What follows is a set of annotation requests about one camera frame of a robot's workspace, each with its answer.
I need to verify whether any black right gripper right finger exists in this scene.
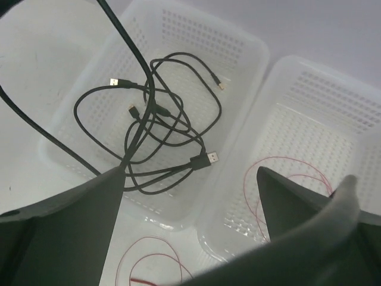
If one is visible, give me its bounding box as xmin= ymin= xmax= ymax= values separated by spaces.
xmin=186 ymin=167 xmax=380 ymax=285

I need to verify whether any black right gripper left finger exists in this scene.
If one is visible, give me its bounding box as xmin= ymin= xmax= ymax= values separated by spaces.
xmin=1 ymin=167 xmax=124 ymax=285

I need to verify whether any thick black printed cable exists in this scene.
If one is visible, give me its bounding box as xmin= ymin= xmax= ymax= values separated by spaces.
xmin=0 ymin=0 xmax=157 ymax=179

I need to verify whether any thin black micro USB cable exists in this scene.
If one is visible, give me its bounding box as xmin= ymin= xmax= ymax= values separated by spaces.
xmin=127 ymin=52 xmax=227 ymax=148

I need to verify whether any white perforated middle basket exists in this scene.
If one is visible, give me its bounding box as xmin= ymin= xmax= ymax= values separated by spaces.
xmin=196 ymin=55 xmax=380 ymax=262

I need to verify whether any white perforated basket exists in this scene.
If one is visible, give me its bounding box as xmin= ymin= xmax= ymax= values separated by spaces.
xmin=196 ymin=55 xmax=380 ymax=262
xmin=48 ymin=1 xmax=270 ymax=231

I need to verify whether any white perforated left basket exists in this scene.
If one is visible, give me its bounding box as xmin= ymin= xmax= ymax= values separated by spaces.
xmin=48 ymin=1 xmax=270 ymax=231

